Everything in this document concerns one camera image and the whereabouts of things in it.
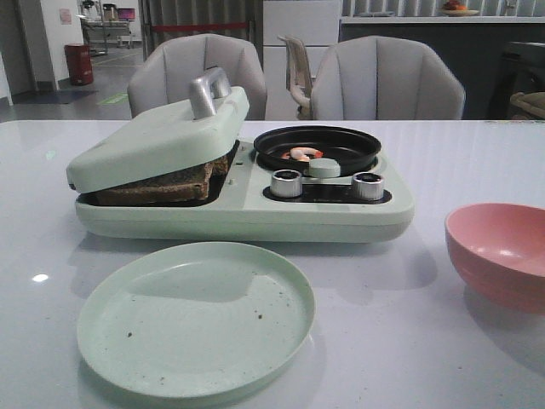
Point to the grey upholstered chair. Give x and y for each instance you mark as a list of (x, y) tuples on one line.
[(166, 74), (385, 78)]

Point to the silver control knob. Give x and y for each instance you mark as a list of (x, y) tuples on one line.
[(367, 186), (286, 184)]

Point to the mint green sandwich maker lid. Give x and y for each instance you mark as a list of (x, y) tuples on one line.
[(160, 141)]

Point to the grey upholstered chair right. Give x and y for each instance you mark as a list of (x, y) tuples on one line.
[(385, 78)]

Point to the small bread slice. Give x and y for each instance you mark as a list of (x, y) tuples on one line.
[(220, 166)]

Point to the fruit bowl on counter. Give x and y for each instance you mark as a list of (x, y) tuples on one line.
[(455, 8)]

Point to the grey upholstered chair left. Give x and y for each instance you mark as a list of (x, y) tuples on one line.
[(166, 74)]

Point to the red trash bin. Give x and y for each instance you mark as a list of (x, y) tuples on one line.
[(79, 64)]

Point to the metal shelf cart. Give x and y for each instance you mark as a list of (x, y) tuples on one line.
[(104, 24)]

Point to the white refrigerator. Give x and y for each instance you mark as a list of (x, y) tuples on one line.
[(295, 36)]

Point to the silver left control knob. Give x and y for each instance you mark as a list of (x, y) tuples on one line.
[(286, 184)]

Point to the pink plastic bowl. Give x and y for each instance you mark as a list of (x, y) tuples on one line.
[(498, 250)]

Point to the mint green breakfast maker base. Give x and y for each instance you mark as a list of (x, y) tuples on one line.
[(243, 213)]

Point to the mint green plate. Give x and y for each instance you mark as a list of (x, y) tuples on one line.
[(201, 321)]

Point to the red barrier tape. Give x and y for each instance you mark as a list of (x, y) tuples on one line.
[(202, 27)]

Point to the beige office chair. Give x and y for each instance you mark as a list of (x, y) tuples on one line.
[(299, 81)]

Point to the large bread slice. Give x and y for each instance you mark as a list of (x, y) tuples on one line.
[(181, 185)]

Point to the orange cooked shrimp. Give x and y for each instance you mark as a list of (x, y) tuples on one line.
[(303, 154)]

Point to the black round frying pan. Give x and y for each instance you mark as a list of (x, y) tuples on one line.
[(353, 150)]

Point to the silver right control knob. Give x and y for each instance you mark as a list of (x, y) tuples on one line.
[(367, 186)]

